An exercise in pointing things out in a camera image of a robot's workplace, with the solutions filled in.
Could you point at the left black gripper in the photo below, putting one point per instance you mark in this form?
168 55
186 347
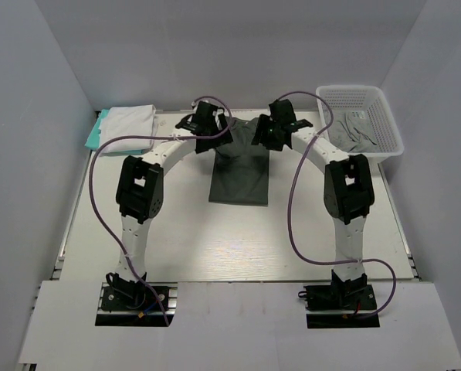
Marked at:
215 143

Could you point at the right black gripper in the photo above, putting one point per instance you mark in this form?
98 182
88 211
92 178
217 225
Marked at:
264 123

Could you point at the dark grey t-shirt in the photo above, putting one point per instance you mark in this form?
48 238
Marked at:
240 174

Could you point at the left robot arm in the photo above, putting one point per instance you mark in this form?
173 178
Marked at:
140 191

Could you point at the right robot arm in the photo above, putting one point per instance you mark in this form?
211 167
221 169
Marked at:
348 190

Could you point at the light grey t-shirt in basket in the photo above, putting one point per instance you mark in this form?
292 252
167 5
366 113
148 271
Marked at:
352 131

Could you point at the white plastic basket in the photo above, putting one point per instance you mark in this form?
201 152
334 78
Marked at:
372 101

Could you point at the folded white t-shirt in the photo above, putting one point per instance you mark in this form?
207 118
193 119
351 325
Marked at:
128 121

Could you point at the folded teal t-shirt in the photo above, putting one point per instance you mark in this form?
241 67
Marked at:
93 140

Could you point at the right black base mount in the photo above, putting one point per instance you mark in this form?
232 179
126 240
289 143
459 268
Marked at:
340 305

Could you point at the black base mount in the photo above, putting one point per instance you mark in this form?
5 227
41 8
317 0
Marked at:
116 310
340 305

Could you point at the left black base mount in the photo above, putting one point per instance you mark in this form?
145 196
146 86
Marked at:
116 310

